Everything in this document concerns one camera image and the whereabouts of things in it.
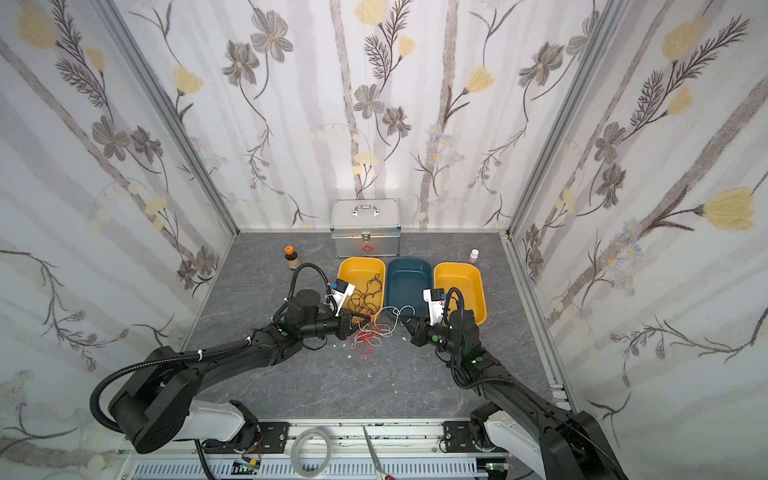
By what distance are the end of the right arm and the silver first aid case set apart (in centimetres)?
43

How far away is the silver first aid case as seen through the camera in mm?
1045

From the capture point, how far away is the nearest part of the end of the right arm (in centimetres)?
71
